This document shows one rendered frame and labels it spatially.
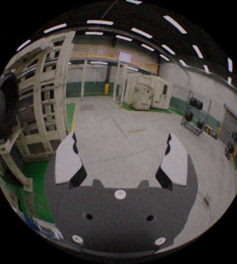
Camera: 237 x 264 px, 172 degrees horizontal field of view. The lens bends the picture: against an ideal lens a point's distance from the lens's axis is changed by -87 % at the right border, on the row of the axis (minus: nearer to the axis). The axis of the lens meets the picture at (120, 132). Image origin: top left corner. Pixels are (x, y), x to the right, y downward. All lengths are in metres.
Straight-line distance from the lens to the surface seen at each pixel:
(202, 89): 10.74
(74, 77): 9.86
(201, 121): 4.45
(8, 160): 1.35
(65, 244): 0.50
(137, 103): 4.37
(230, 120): 10.46
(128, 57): 4.38
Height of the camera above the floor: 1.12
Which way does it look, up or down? 30 degrees down
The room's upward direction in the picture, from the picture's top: 9 degrees clockwise
